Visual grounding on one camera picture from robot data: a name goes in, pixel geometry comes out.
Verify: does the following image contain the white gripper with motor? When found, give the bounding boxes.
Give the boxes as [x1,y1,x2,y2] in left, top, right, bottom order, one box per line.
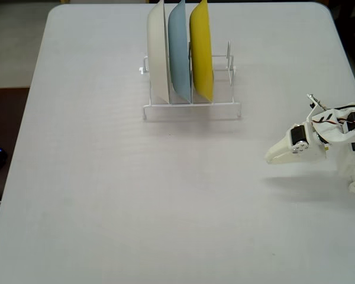
[264,118,329,165]

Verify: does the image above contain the yellow plate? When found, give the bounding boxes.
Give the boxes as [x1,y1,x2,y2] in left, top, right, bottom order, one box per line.
[189,0,214,103]

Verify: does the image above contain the light blue plate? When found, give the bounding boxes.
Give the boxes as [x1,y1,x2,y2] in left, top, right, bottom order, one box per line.
[167,0,192,104]

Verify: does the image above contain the white plate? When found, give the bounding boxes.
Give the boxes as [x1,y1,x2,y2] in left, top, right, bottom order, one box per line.
[147,0,170,105]

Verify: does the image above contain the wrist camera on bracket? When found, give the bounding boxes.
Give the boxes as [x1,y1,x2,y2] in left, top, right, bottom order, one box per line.
[306,93,328,112]

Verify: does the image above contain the white wire dish rack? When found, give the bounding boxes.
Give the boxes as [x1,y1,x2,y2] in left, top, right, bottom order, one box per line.
[138,40,243,121]

